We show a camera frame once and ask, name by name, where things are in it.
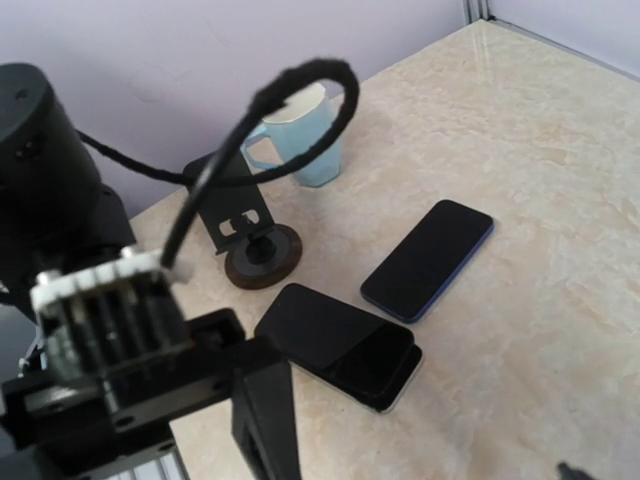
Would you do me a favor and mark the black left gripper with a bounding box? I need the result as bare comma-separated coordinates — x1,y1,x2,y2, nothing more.
1,309,302,480

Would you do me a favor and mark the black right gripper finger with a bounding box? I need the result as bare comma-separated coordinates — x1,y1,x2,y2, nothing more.
557,462,595,480

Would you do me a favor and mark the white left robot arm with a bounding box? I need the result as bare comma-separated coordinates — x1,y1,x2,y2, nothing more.
1,63,301,479

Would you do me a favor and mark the black smartphone silver edge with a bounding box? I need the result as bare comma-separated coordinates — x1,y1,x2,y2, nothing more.
254,283,423,413

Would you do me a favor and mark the black smartphone blue edge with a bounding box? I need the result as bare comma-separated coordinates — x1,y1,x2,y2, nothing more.
360,200,494,324

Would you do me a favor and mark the light blue mug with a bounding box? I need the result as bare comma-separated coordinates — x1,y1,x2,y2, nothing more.
240,83,343,188

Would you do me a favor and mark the brown-base plate phone stand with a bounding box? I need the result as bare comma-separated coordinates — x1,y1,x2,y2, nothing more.
182,149,304,291

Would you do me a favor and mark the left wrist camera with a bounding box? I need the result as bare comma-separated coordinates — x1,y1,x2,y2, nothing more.
30,246,194,384

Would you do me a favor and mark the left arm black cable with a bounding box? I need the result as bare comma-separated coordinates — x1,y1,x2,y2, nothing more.
74,58,361,271

